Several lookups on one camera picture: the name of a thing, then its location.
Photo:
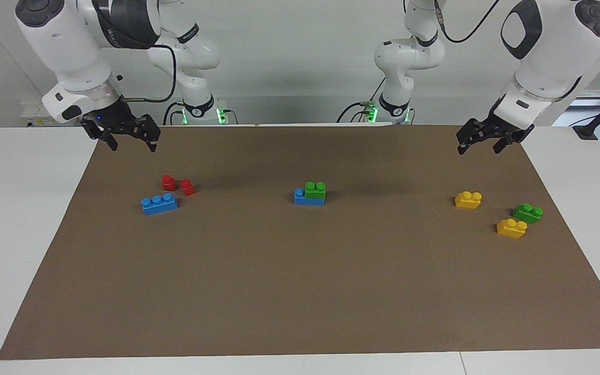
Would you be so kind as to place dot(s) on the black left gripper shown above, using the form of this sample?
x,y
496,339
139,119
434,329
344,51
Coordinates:
x,y
487,130

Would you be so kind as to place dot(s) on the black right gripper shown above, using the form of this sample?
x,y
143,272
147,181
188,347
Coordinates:
x,y
117,119

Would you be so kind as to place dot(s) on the green two-stud toy block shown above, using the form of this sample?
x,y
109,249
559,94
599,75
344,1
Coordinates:
x,y
315,190
527,214

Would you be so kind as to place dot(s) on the blue three-stud toy block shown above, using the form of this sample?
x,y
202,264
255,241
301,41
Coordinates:
x,y
159,205
305,200

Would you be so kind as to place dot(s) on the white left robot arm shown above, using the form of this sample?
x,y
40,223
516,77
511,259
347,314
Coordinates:
x,y
545,47

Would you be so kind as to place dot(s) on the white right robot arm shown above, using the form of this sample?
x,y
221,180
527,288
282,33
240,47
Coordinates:
x,y
71,47

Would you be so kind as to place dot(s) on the red small toy block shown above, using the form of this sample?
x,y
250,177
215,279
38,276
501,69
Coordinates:
x,y
168,183
188,188

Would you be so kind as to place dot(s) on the yellow two-stud toy block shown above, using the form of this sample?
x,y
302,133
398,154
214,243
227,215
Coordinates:
x,y
511,229
467,201

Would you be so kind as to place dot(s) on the white power strip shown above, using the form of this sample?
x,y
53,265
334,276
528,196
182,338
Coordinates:
x,y
39,117

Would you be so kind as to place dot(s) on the brown table mat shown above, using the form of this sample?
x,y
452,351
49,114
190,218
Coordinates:
x,y
300,281

